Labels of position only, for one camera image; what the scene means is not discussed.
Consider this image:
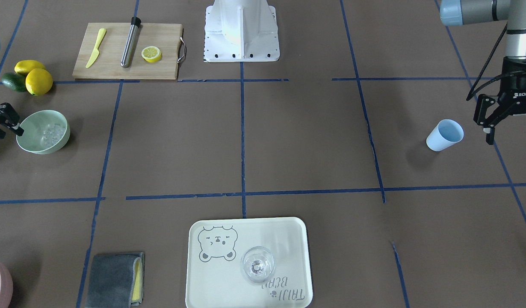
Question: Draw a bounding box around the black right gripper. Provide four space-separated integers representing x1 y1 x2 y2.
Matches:
0 103 24 139

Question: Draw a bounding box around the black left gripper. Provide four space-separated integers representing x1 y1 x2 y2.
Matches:
473 57 526 145

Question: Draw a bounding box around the light blue paper cup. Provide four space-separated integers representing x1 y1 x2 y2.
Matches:
426 119 464 152

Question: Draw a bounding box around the light green bowl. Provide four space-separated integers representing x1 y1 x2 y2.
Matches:
15 110 70 154

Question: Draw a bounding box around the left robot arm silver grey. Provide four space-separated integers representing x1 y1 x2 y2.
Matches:
440 0 526 134

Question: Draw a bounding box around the green lime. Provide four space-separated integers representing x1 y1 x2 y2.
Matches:
1 72 28 93

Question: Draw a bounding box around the yellow lemon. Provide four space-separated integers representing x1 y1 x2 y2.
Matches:
25 68 53 96
14 59 46 77

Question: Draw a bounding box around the yellow plastic knife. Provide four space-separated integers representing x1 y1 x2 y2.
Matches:
85 28 107 68

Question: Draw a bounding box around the wooden cutting board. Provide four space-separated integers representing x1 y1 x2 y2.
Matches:
72 23 187 80

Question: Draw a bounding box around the steel muddler black tip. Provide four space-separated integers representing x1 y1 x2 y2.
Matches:
120 16 141 68

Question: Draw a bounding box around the lemon half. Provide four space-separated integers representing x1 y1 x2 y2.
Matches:
141 46 162 63

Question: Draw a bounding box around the cream bear serving tray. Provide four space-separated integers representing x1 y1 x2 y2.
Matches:
185 217 313 308

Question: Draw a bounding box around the clear wine glass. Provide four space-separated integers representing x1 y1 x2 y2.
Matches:
241 246 275 284

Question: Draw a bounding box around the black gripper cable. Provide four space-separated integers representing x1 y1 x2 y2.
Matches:
466 24 524 102

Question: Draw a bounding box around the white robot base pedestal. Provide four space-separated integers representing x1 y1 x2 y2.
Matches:
203 0 281 62

